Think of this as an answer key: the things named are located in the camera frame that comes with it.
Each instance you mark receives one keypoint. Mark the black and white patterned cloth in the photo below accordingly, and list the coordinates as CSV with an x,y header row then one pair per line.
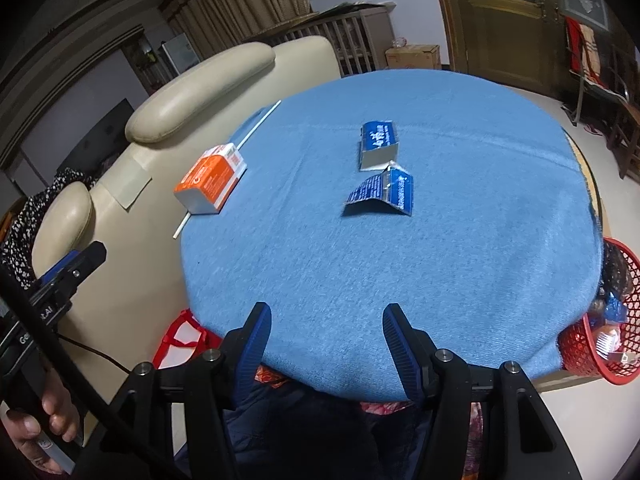
x,y
25,230

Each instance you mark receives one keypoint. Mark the beige leather sofa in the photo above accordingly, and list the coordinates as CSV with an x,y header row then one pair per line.
x,y
150,270

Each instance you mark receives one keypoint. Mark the grey baby crib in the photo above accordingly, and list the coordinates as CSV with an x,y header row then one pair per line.
x,y
350,35

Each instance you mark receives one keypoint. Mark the white cabinet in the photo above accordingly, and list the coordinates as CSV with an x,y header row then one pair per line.
x,y
179,54

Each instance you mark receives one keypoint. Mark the small brown cardboard box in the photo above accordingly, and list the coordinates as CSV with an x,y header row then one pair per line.
x,y
412,57

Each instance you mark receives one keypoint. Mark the beige fabric patch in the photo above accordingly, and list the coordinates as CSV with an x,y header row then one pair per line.
x,y
127,180

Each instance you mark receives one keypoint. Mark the white straw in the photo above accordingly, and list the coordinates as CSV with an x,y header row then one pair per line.
x,y
257,122

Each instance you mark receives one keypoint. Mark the blue torn wrapper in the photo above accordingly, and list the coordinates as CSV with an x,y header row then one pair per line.
x,y
395,190

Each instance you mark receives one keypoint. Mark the person's left hand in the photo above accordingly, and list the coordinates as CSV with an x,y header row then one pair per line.
x,y
62,415

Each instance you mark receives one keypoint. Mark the blue and silver box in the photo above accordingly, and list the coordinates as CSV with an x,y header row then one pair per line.
x,y
377,135

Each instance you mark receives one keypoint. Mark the grey folding chair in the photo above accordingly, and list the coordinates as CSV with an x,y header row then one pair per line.
x,y
580,100

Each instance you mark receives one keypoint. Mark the round wooden table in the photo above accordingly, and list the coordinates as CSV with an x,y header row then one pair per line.
x,y
581,157

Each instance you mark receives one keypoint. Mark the black television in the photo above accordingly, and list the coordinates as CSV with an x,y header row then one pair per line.
x,y
90,135

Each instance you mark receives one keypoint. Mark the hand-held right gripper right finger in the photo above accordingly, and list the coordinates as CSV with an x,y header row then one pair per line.
x,y
404,360

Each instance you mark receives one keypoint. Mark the blue crumpled wrapper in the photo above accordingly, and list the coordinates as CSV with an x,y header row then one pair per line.
x,y
615,310

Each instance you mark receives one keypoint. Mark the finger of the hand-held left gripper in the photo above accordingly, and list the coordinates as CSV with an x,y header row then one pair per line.
x,y
60,265
87,259

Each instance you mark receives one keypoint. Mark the brown pleated curtain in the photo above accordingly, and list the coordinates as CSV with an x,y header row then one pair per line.
x,y
240,0

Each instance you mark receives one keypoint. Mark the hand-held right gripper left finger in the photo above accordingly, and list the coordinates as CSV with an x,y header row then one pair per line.
x,y
248,355

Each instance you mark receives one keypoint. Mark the red striped cloth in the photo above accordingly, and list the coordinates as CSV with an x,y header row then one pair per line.
x,y
582,55

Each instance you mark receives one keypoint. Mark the dark wooden chair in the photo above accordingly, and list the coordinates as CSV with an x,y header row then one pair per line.
x,y
625,130

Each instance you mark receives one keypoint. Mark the wooden door with glass panels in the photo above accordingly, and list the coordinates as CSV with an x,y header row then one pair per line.
x,y
500,20

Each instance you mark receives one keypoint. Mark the red mesh wastebasket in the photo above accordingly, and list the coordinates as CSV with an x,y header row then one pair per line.
x,y
580,355

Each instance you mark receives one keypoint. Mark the red floral cloth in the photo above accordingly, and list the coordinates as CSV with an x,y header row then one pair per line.
x,y
385,406

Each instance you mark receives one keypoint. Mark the orange and white carton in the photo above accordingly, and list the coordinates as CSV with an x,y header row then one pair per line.
x,y
210,175

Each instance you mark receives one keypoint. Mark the person's dark clothing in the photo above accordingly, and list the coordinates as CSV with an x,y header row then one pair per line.
x,y
300,435

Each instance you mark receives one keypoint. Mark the blue tablecloth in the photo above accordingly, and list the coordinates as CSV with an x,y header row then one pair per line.
x,y
325,260

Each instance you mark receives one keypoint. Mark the red and white bag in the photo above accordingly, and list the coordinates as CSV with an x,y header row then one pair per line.
x,y
165,345

